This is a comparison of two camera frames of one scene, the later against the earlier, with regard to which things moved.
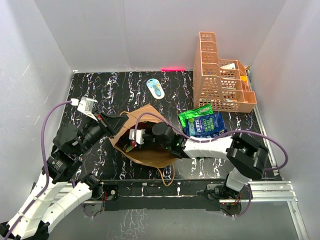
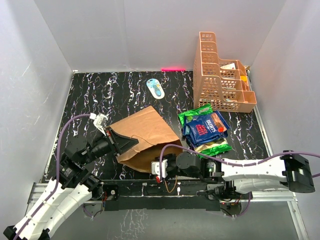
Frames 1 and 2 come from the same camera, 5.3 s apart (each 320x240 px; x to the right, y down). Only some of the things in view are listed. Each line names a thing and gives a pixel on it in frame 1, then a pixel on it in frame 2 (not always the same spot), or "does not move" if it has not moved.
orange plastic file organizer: x=223 y=84 does not move
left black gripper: x=112 y=125 -> x=119 y=144
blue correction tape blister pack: x=155 y=88 does not move
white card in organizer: x=230 y=66 does not move
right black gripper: x=145 y=143 -> x=169 y=157
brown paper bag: x=136 y=141 does not move
